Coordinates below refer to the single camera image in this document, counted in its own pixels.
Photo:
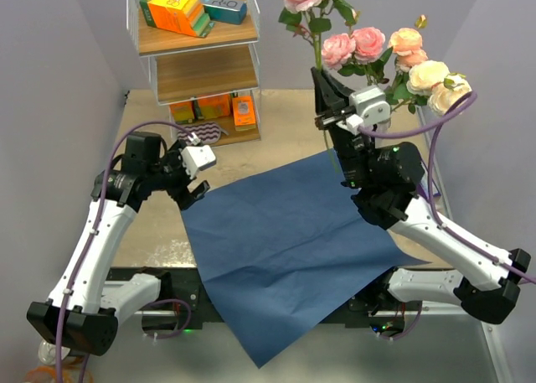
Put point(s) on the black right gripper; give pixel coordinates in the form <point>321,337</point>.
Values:
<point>328,93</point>

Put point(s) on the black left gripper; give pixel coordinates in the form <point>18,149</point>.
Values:
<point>173,157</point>

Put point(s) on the pink double rose stem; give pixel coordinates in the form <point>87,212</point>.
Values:
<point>359,53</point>

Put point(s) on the peach rose stem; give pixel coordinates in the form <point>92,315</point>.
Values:
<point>407,48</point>

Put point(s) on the pink bud rose stem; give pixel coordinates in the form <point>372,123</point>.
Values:
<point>308,19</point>

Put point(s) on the blue wrapping paper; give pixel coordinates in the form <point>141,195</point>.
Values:
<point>279,251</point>

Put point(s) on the cream white rose stem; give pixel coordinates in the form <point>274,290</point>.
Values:
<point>430,84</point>

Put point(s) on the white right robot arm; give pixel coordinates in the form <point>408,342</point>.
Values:
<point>385,171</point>

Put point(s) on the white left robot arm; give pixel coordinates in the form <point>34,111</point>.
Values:
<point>78,314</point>

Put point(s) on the striped purple white sponge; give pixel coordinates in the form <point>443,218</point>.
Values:
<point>208,132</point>

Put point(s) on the orange box left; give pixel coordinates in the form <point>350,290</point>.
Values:
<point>182,112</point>

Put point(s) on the orange box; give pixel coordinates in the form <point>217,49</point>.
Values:
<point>182,112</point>
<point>213,107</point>

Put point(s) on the orange packet right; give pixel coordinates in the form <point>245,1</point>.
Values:
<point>243,108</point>

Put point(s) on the orange box middle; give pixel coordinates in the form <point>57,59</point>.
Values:
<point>213,107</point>

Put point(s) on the teal box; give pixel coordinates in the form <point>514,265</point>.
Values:
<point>226,11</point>

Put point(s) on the orange sponge pack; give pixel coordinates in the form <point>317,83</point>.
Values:
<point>186,17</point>

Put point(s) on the orange plastic container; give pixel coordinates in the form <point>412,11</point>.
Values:
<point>71,373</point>

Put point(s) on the tin can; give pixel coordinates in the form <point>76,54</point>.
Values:
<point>46,353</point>

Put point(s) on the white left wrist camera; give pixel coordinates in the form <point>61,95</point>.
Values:
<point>196,159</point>

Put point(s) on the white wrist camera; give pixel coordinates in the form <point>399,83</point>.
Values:
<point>196,159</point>
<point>371,108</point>

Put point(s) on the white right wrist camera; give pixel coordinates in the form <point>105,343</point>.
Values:
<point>371,108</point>

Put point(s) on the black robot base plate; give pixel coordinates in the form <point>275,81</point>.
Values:
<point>176,293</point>

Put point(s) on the white wire wooden shelf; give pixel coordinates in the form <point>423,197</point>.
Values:
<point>183,69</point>

